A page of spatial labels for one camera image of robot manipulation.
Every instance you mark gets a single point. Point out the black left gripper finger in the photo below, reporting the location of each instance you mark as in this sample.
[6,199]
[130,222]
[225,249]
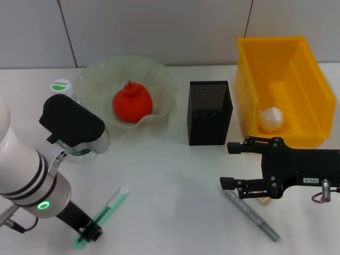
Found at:
[97,230]
[85,236]

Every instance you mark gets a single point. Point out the clear green-label water bottle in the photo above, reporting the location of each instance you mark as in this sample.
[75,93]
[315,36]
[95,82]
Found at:
[61,85]

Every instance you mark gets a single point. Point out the orange fruit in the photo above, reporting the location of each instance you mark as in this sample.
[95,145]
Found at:
[132,105]

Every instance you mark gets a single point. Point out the yellow plastic bin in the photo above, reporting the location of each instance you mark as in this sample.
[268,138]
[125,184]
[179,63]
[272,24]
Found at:
[292,79]

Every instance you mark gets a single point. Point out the green white pen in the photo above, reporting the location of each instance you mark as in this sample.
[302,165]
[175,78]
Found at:
[117,200]

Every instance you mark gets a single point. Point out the green glass fruit plate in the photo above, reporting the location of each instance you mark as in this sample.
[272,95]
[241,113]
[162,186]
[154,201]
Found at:
[148,77]

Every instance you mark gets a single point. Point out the white paper ball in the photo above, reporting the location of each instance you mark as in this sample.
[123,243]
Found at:
[271,118]

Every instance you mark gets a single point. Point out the black mesh pen holder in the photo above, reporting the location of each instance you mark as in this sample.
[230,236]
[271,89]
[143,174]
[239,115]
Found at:
[207,127]

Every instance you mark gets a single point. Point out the beige eraser with barcode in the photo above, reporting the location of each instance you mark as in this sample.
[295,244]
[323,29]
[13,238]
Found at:
[264,201]

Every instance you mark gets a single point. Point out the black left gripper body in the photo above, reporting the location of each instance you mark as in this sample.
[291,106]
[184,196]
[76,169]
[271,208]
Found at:
[73,216]

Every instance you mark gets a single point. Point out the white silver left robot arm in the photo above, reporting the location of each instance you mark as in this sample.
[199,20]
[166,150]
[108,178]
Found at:
[26,170]

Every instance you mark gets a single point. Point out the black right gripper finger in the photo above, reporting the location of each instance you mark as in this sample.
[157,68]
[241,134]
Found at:
[228,183]
[235,148]

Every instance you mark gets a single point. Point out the grey marker pen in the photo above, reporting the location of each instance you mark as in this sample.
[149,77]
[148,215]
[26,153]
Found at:
[252,216]

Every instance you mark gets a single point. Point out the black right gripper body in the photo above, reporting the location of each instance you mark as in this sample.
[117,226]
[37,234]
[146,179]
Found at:
[300,167]

